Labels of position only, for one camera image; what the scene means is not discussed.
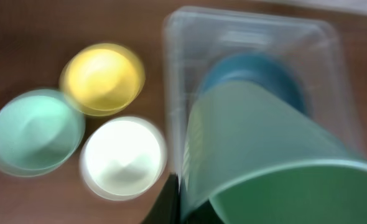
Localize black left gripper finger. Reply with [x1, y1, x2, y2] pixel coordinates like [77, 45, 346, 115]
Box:
[142, 174, 180, 224]

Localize green plastic cup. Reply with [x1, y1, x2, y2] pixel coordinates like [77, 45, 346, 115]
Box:
[181, 82, 367, 223]

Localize large blue bowl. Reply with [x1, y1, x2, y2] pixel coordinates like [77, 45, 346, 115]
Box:
[198, 52, 309, 116]

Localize clear plastic storage container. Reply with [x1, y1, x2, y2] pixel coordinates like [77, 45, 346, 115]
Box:
[162, 6, 367, 187]

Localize white plastic bowl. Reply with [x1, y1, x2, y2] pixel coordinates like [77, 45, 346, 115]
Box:
[80, 116, 167, 201]

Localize yellow plastic bowl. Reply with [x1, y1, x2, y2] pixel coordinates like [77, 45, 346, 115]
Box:
[59, 42, 146, 117]

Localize green plastic bowl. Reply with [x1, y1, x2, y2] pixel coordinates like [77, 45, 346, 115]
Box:
[0, 89, 85, 177]

